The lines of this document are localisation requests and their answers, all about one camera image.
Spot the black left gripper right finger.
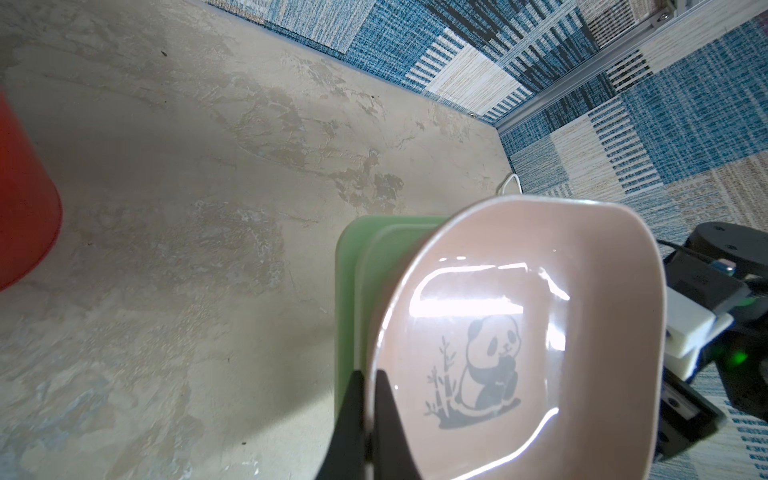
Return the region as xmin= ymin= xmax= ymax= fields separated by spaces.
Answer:
xmin=371 ymin=370 xmax=421 ymax=480

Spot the pink bowl with panda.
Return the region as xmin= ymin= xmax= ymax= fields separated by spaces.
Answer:
xmin=364 ymin=195 xmax=666 ymax=479

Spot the green electronic kitchen scale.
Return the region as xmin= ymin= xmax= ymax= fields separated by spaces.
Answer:
xmin=334 ymin=215 xmax=448 ymax=416

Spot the white power strip cord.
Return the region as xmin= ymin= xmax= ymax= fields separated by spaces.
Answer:
xmin=495 ymin=172 xmax=524 ymax=198

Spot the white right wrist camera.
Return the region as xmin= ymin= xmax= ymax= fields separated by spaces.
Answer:
xmin=662 ymin=248 xmax=751 ymax=382

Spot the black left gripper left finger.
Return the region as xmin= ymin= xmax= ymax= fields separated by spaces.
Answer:
xmin=316 ymin=370 xmax=366 ymax=480

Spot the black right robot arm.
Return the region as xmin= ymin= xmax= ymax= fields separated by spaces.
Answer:
xmin=654 ymin=222 xmax=767 ymax=462

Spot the red pen holder cup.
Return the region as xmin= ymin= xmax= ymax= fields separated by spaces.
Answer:
xmin=1 ymin=98 xmax=63 ymax=289

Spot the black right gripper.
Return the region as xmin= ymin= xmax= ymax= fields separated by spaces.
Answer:
xmin=653 ymin=368 xmax=726 ymax=462

